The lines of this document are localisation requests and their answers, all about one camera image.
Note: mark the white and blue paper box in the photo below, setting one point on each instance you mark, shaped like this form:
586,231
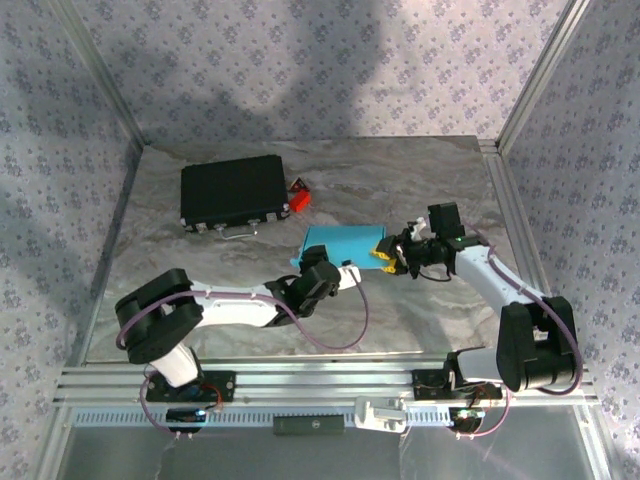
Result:
345,242

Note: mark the aluminium rail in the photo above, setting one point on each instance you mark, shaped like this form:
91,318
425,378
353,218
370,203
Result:
520,225
107,250

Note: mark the aluminium left corner post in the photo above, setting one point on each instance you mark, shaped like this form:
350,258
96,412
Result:
105,80

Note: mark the red rectangular block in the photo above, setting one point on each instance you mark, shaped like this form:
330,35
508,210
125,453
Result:
300,202

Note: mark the black briefcase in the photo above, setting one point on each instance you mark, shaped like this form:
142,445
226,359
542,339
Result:
230,192

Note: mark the black controller board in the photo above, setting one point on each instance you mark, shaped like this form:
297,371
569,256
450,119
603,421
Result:
185,417
465,420

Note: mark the dark grey rectangular box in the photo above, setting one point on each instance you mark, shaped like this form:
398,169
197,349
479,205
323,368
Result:
307,425

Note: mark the aluminium right corner post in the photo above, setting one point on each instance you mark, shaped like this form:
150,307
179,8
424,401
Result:
545,75

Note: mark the black left controller board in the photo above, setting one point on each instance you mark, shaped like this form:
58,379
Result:
185,417

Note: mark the aluminium front rail frame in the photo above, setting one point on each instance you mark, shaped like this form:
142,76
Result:
320,380

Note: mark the shiny metal lower panel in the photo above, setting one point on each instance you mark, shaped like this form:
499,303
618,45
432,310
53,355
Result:
300,457

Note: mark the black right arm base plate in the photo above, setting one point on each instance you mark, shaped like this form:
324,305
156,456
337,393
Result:
425,385

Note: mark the aluminium right side rail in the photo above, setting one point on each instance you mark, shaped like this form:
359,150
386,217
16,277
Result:
520,225

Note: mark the aluminium corner post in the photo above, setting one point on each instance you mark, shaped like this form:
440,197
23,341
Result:
105,80
545,75

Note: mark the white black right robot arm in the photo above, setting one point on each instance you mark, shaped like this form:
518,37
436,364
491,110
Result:
495,280

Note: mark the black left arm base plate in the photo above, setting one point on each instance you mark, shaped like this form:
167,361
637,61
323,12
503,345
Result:
225,387

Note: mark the aluminium left side rail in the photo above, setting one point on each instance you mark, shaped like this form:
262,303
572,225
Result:
107,250

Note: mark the black right controller board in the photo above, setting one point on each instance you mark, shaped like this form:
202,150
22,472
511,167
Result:
465,420

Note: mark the white plastic bracket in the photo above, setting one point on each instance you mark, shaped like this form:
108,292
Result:
380,415

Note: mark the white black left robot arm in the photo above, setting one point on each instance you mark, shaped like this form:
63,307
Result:
230,310

